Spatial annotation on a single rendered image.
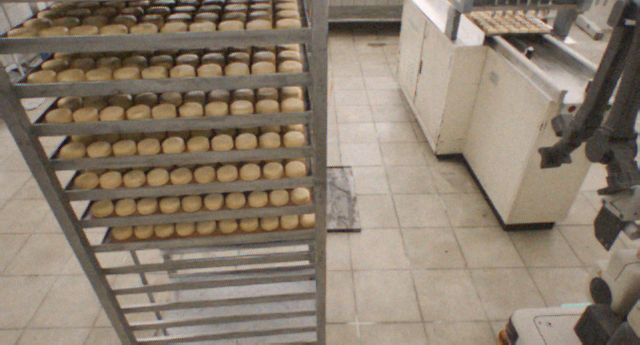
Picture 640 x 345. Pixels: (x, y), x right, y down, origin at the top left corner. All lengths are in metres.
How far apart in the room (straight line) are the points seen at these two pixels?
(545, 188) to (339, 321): 1.25
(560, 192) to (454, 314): 0.87
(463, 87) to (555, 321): 1.43
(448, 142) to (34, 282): 2.51
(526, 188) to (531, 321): 0.77
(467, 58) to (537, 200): 0.89
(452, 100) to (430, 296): 1.23
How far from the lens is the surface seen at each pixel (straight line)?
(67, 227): 1.16
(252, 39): 0.83
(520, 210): 2.44
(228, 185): 1.01
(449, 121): 2.78
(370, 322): 2.00
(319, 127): 0.88
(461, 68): 2.63
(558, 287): 2.40
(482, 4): 2.63
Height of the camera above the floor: 1.67
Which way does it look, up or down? 36 degrees down
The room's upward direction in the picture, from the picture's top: straight up
